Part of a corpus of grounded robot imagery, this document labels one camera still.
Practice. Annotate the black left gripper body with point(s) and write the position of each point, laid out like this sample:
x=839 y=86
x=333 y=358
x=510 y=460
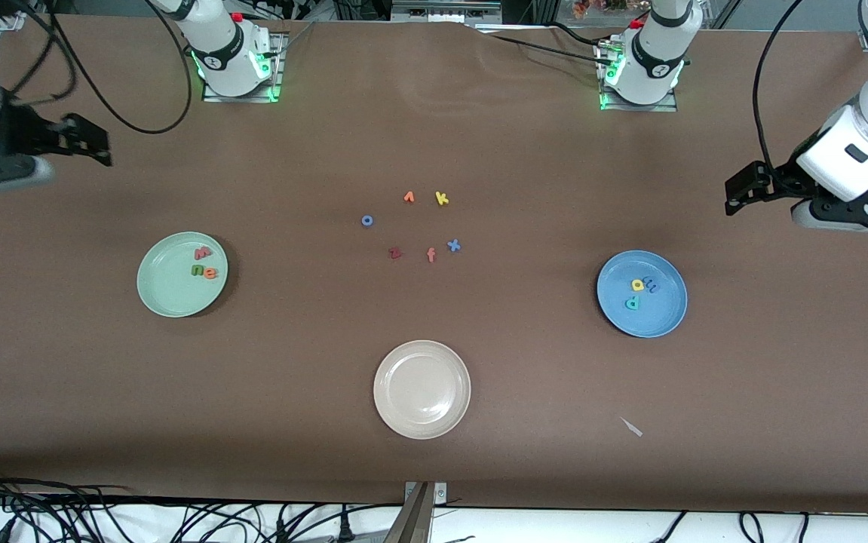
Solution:
x=783 y=181

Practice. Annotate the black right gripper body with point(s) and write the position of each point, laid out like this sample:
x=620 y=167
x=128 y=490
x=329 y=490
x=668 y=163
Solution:
x=26 y=133

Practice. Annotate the blue letter m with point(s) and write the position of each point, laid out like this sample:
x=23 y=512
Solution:
x=650 y=286

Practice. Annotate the pink letter w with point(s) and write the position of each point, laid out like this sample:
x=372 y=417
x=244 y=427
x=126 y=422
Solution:
x=203 y=253

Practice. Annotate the teal letter a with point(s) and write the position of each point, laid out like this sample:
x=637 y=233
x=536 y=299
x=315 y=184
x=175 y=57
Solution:
x=632 y=304

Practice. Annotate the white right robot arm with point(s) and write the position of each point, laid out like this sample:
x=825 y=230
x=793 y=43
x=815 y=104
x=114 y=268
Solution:
x=234 y=53

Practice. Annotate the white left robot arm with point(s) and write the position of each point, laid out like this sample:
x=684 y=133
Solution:
x=656 y=60

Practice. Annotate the blue plate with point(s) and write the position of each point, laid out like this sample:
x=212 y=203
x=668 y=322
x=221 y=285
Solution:
x=660 y=313

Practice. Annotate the green plate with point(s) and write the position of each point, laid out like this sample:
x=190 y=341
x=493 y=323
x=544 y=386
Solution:
x=170 y=290

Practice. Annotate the white paper scrap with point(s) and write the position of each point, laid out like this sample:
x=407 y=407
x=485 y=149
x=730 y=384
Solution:
x=632 y=427

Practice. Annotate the blue letter x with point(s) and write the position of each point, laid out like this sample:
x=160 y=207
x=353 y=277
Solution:
x=453 y=245

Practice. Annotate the yellow letter k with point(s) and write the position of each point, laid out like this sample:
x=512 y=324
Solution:
x=441 y=198

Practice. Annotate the brown table cover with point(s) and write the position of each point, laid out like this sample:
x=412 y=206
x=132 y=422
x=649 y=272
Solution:
x=434 y=136

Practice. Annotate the grey metal box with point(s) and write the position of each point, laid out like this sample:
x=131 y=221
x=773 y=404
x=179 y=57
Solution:
x=445 y=9

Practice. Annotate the beige plate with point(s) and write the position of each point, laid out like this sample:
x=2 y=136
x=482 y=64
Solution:
x=422 y=390

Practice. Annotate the black power plug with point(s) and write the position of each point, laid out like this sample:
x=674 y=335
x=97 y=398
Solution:
x=280 y=528
x=343 y=528

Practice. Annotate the grey aluminium profile bar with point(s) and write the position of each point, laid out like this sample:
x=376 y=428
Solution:
x=411 y=524

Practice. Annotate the aluminium frame corner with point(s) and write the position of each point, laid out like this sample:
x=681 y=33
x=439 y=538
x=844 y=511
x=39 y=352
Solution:
x=11 y=20

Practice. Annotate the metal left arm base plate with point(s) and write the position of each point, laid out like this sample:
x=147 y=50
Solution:
x=637 y=107

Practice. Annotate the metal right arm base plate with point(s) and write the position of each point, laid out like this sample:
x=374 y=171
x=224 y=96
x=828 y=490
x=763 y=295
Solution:
x=280 y=75

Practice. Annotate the silver metal bracket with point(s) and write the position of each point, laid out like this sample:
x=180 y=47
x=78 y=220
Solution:
x=440 y=494

